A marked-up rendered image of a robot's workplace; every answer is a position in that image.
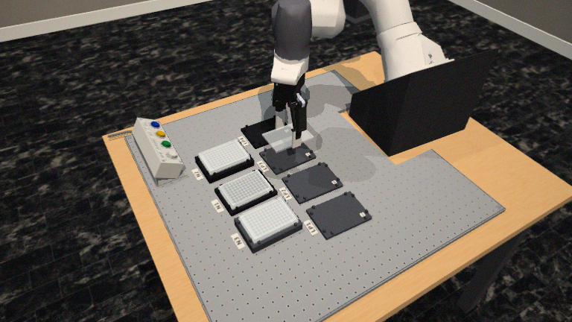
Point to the white button panel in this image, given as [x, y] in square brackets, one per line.
[157, 151]

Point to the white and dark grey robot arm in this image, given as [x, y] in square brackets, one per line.
[404, 48]

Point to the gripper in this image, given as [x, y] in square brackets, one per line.
[298, 110]

